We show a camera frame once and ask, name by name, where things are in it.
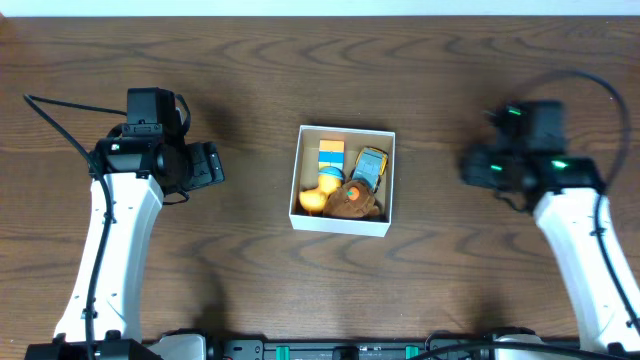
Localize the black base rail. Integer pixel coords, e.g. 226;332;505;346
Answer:
149;327;591;360

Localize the white cardboard box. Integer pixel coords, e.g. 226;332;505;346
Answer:
289;125;396;237

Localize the brown plush toy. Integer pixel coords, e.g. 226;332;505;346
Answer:
322;180;381;220

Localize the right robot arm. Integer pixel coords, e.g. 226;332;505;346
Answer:
461;100;639;356

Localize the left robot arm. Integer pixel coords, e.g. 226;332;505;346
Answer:
24;87;225;360

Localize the orange duck toy blue cap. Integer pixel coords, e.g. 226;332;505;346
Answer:
299;166;344;215

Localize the multicolour puzzle cube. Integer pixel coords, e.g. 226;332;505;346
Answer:
318;139;345;171

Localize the yellow grey toy truck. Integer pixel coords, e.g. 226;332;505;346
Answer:
351;147;388;193

